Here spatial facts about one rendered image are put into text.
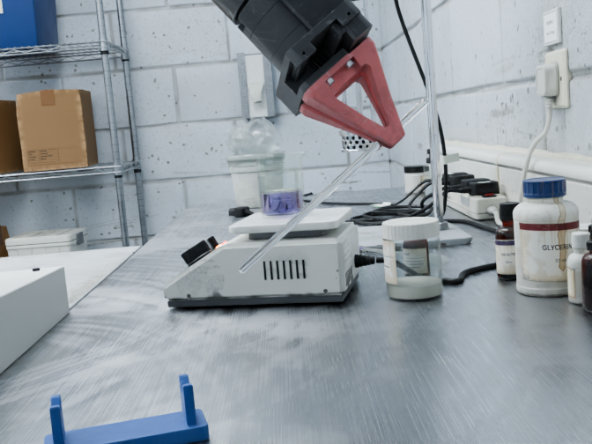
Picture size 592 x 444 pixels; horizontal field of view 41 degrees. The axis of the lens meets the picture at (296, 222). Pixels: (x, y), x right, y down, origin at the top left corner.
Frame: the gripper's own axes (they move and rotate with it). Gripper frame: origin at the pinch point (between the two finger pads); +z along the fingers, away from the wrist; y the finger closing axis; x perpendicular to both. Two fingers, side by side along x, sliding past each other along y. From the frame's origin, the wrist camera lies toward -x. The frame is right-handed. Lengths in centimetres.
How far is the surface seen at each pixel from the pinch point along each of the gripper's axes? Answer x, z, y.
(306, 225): 5.7, -0.1, 22.3
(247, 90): -54, -62, 242
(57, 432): 30.9, -0.1, -8.8
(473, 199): -27, 14, 72
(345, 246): 3.9, 4.3, 23.7
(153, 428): 26.9, 3.7, -7.2
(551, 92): -40, 9, 50
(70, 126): 7, -90, 224
